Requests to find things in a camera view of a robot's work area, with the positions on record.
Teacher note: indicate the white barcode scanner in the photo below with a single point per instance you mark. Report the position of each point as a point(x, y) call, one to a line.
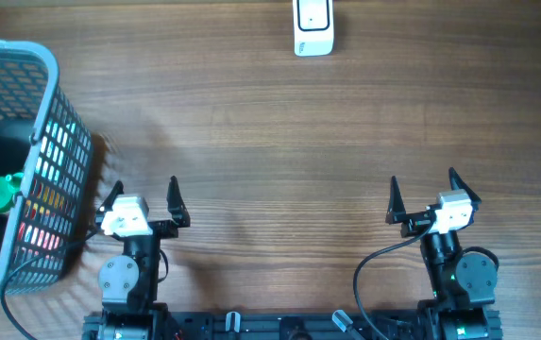
point(313, 27)

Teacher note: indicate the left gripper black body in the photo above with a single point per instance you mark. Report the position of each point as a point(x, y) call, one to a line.
point(164, 229)

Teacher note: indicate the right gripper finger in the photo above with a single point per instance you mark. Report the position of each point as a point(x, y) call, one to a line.
point(396, 212)
point(456, 183)

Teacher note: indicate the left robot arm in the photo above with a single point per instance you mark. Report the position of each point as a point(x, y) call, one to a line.
point(129, 281)

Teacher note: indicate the grey mesh shopping basket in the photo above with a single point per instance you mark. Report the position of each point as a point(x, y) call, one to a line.
point(42, 136)

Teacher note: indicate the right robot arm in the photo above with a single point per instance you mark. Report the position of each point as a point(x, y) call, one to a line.
point(463, 280)

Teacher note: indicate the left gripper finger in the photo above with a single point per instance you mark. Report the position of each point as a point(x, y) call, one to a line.
point(176, 206)
point(106, 206)

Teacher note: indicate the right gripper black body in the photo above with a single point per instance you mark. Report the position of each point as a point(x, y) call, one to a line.
point(415, 224)

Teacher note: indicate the green lid white jar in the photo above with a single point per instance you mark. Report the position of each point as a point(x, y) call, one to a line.
point(9, 186)

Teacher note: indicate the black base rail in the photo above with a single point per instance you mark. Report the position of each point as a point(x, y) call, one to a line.
point(391, 324)

